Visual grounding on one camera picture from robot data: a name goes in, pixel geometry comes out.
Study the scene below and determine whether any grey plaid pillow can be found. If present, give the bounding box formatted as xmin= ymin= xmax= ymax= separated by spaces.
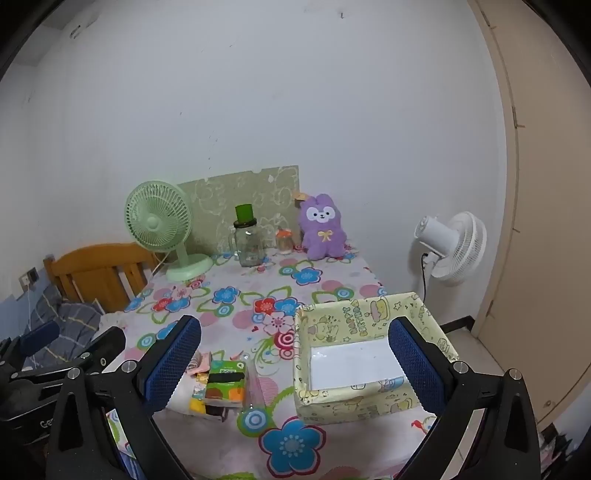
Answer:
xmin=21 ymin=281 xmax=102 ymax=365

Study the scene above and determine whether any wooden bed headboard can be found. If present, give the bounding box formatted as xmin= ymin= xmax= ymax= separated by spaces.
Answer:
xmin=44 ymin=243 xmax=162 ymax=317

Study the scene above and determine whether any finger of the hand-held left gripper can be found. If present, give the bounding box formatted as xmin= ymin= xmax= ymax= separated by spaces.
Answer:
xmin=69 ymin=325 xmax=127 ymax=370
xmin=9 ymin=320 xmax=61 ymax=358

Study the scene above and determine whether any white standing fan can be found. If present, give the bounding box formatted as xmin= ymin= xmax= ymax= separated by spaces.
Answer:
xmin=413 ymin=211 xmax=488 ymax=308

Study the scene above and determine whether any green patterned board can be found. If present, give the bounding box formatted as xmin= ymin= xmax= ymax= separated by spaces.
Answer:
xmin=178 ymin=165 xmax=301 ymax=257

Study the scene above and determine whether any green desk fan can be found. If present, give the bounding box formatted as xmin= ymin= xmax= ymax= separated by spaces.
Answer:
xmin=126 ymin=180 xmax=214 ymax=282

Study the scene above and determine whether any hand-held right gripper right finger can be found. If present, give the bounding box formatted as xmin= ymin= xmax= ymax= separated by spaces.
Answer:
xmin=387 ymin=316 xmax=541 ymax=480

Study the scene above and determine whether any beige door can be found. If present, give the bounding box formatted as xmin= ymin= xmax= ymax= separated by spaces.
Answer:
xmin=466 ymin=0 xmax=591 ymax=430

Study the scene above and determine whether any purple plush bunny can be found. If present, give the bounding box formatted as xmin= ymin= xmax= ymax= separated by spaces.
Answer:
xmin=295 ymin=193 xmax=348 ymax=259

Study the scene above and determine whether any pale pink cloth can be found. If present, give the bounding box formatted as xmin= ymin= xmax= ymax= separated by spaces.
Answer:
xmin=186 ymin=352 xmax=212 ymax=377

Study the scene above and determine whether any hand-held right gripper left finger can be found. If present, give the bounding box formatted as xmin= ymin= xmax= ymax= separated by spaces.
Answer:
xmin=46 ymin=315 xmax=202 ymax=480

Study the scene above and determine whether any floral tablecloth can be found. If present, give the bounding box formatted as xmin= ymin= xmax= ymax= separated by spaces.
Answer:
xmin=99 ymin=244 xmax=444 ymax=480

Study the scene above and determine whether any yellow printed packet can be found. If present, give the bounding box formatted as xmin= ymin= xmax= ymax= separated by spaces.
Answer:
xmin=188 ymin=385 xmax=208 ymax=414

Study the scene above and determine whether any yellow printed box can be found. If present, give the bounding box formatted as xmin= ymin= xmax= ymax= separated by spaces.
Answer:
xmin=293 ymin=292 xmax=459 ymax=425

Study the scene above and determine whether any glass jar with green lid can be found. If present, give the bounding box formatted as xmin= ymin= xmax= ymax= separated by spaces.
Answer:
xmin=229 ymin=203 xmax=266 ymax=267

